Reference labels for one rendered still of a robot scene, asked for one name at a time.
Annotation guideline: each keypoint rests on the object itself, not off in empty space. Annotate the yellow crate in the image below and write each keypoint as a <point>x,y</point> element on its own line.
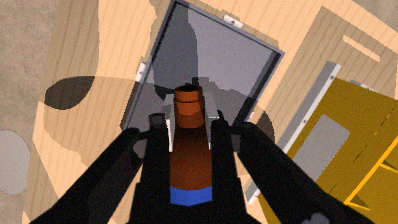
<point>350,133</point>

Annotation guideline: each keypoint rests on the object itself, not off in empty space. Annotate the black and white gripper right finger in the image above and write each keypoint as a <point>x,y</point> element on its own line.
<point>292,195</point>

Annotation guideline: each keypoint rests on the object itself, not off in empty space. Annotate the brown bottle with blue label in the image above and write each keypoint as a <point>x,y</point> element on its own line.
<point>190,159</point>

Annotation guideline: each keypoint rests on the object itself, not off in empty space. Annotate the grey rectangular tray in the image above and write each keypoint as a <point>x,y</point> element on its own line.
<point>195,47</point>

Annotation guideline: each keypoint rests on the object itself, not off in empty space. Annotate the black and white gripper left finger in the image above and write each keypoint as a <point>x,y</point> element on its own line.
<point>96,194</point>

